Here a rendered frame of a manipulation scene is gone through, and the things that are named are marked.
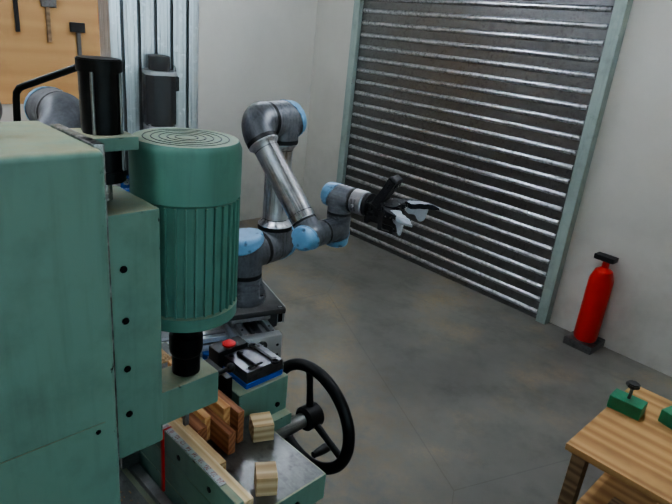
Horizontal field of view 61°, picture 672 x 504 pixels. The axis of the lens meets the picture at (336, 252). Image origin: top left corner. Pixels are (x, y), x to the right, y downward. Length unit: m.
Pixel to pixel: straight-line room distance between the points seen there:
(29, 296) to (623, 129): 3.37
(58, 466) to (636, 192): 3.33
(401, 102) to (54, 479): 3.99
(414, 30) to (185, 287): 3.80
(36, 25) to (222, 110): 1.47
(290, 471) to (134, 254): 0.53
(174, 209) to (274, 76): 4.31
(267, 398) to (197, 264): 0.47
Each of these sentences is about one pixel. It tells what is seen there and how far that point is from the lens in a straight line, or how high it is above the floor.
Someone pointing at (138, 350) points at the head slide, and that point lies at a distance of 0.96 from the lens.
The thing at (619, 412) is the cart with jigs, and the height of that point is 0.53.
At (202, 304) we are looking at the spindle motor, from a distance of 0.97.
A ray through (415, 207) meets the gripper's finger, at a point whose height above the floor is 1.24.
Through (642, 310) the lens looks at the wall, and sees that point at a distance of 3.86.
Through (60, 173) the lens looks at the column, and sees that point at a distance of 0.76.
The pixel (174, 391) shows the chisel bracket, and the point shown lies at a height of 1.06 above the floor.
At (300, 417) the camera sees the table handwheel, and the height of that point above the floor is 0.83.
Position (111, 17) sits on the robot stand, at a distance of 1.80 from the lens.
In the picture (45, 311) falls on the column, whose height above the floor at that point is 1.32.
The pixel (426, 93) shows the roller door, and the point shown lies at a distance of 4.43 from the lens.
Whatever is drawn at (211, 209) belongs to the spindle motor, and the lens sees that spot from 0.91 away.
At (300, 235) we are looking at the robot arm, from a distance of 1.64.
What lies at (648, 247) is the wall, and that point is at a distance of 3.76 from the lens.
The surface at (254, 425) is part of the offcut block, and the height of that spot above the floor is 0.94.
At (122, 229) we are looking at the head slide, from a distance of 0.86.
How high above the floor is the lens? 1.69
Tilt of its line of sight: 21 degrees down
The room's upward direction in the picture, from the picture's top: 6 degrees clockwise
